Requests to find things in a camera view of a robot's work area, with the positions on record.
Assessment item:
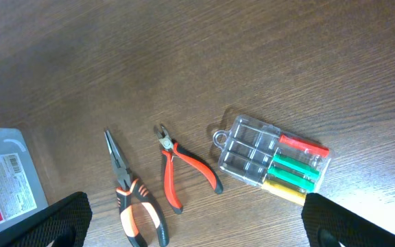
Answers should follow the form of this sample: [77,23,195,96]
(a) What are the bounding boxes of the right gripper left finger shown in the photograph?
[0,191,93,247]

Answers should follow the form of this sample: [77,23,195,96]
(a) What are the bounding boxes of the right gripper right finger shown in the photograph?
[301,193,395,247]

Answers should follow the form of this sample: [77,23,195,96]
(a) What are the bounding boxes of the clear plastic storage box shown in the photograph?
[0,128,49,232]

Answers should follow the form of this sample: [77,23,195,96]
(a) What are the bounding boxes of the long-nose pliers orange-black handles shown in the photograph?
[104,129,169,247]

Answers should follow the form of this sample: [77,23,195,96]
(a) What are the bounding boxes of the clear case of mini screwdrivers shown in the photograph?
[213,115,333,206]

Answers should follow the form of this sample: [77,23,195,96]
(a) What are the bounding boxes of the small red-handled cutter pliers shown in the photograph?
[154,124,224,215]

